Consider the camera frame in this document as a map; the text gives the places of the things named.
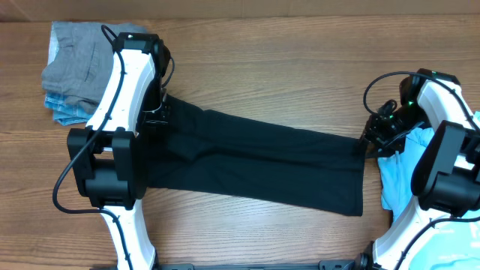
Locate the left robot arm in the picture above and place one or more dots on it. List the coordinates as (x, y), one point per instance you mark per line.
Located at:
(106, 157)

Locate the light blue t-shirt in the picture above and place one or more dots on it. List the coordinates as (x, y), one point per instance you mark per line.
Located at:
(456, 245)

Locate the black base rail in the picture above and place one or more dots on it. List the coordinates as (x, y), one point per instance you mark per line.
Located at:
(341, 264)

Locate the black t-shirt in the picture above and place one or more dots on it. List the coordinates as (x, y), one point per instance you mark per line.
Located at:
(212, 152)

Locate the folded grey shorts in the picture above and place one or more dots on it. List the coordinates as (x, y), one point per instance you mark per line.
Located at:
(81, 69)

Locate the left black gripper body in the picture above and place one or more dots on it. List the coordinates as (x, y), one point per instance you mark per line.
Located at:
(155, 111)

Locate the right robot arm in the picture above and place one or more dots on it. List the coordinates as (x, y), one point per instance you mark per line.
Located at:
(445, 181)

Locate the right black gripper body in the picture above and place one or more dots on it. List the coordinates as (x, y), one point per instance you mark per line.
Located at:
(373, 132)

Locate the folded blue jeans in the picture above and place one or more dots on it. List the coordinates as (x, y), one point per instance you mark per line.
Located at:
(63, 113)

